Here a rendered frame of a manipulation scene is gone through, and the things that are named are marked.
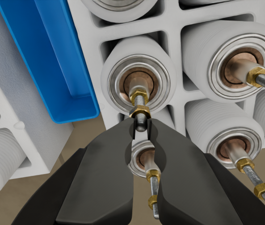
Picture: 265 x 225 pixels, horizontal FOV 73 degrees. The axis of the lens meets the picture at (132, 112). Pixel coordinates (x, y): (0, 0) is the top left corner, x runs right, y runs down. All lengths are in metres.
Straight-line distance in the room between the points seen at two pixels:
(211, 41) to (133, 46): 0.09
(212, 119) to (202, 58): 0.10
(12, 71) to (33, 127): 0.11
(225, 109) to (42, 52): 0.37
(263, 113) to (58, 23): 0.45
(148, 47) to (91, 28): 0.10
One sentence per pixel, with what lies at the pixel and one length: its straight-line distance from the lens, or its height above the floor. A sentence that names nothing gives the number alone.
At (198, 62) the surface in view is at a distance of 0.23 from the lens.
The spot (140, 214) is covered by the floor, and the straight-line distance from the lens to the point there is 0.86.
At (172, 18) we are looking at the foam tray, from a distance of 0.28.
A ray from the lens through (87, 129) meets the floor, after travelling 0.57.
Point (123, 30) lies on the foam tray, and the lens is 0.28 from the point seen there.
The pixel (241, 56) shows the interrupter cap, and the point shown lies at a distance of 0.24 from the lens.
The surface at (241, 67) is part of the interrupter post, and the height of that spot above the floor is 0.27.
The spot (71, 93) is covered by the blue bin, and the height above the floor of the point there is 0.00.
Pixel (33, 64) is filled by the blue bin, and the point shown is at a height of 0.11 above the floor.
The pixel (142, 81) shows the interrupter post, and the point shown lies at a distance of 0.20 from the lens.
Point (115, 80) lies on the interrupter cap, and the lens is 0.22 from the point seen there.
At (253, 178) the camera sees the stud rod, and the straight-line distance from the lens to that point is 0.26.
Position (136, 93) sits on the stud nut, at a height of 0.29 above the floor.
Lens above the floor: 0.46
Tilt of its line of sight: 62 degrees down
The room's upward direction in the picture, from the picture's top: 178 degrees counter-clockwise
